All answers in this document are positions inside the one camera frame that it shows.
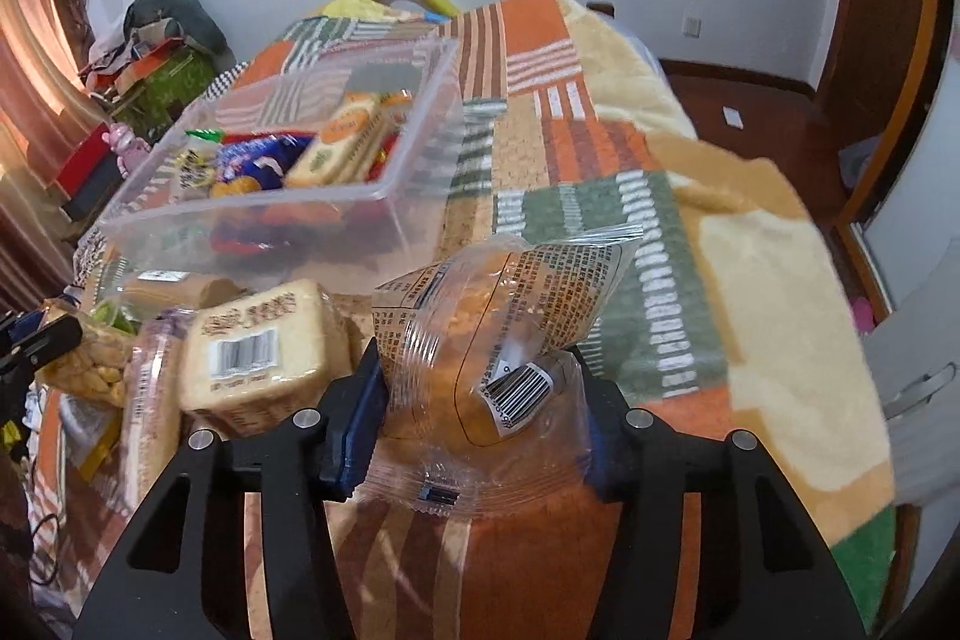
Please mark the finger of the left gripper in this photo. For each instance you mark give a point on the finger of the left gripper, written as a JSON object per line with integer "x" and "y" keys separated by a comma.
{"x": 28, "y": 345}

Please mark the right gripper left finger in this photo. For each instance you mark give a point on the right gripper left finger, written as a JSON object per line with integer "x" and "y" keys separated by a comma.
{"x": 178, "y": 569}

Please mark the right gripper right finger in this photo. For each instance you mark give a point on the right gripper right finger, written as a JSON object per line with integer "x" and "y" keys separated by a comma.
{"x": 764, "y": 570}

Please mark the clear orange bun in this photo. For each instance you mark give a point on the clear orange bun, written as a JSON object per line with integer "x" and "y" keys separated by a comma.
{"x": 487, "y": 411}

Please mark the orange-label long cake pack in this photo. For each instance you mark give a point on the orange-label long cake pack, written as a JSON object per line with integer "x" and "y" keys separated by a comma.
{"x": 353, "y": 145}

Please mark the blue biscuit snack bag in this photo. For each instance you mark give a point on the blue biscuit snack bag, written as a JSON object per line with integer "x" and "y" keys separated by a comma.
{"x": 256, "y": 164}

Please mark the peanut snack clear pack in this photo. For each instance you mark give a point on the peanut snack clear pack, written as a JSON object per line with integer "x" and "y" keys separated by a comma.
{"x": 94, "y": 369}

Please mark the long wrapped bread roll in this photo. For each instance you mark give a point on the long wrapped bread roll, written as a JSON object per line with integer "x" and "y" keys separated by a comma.
{"x": 152, "y": 419}

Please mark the red and black box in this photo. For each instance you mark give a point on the red and black box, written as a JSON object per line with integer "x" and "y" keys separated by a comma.
{"x": 89, "y": 178}

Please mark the barcode bread loaf pack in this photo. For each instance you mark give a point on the barcode bread loaf pack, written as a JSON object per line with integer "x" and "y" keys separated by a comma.
{"x": 249, "y": 364}

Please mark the pink plush toy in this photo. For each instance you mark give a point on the pink plush toy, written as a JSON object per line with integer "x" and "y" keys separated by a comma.
{"x": 130, "y": 150}

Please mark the green-edged clear snack bag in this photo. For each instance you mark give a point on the green-edged clear snack bag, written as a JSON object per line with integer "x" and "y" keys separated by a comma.
{"x": 195, "y": 167}

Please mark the striped brown curtain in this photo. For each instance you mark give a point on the striped brown curtain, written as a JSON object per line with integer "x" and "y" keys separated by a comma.
{"x": 45, "y": 117}

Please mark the white suitcase with stickers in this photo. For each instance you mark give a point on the white suitcase with stickers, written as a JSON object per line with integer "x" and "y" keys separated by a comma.
{"x": 913, "y": 357}

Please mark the pile of clothes and bags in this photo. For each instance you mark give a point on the pile of clothes and bags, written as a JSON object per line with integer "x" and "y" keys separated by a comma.
{"x": 158, "y": 58}

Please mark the red snack bag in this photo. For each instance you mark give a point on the red snack bag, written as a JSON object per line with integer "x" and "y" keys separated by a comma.
{"x": 257, "y": 229}

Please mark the clear plastic storage box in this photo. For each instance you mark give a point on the clear plastic storage box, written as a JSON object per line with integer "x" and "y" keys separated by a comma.
{"x": 153, "y": 232}

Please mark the brown wooden door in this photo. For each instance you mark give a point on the brown wooden door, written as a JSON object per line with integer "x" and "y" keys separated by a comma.
{"x": 879, "y": 81}

